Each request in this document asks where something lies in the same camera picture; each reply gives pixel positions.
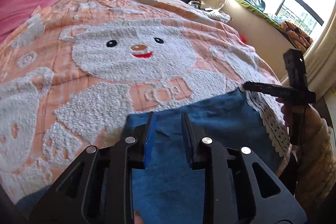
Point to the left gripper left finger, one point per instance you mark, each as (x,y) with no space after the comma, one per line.
(96,187)

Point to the blue denim pants lace trim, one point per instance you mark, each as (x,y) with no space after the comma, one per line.
(236,119)

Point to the left hand red nails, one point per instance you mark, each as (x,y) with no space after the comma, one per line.
(137,217)

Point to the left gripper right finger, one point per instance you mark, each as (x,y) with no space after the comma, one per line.
(239,186)

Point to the fuzzy tan sleeve right forearm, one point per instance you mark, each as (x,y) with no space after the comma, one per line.
(316,172)

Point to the right hand red nails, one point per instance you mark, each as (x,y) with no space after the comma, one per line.
(302,121)

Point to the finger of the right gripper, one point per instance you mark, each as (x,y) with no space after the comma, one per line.
(273,90)

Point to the peach bear pattern bedspread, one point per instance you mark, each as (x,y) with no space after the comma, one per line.
(73,72)

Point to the green windowsill cushion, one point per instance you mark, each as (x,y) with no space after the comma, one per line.
(293,29)

